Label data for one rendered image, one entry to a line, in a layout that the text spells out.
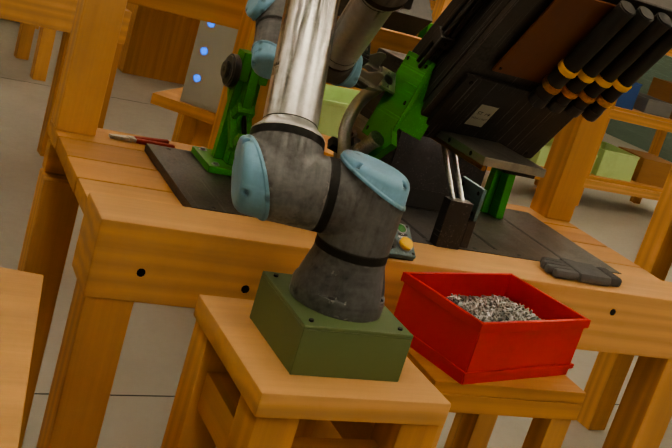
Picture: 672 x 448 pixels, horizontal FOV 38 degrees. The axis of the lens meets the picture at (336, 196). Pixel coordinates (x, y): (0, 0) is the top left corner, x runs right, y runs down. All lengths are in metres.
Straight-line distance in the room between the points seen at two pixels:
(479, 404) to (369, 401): 0.39
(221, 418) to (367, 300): 0.29
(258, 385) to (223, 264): 0.46
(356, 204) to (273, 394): 0.30
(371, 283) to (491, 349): 0.35
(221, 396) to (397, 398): 0.28
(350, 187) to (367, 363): 0.27
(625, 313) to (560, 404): 0.49
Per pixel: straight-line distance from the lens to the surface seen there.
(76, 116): 2.30
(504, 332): 1.77
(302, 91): 1.48
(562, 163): 2.88
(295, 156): 1.43
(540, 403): 1.88
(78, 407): 1.90
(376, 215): 1.45
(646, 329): 2.41
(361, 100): 2.22
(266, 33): 1.96
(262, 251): 1.83
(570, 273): 2.24
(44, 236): 2.39
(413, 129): 2.15
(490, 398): 1.81
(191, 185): 2.05
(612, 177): 8.40
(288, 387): 1.42
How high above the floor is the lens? 1.46
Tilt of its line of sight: 14 degrees down
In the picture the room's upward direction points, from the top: 17 degrees clockwise
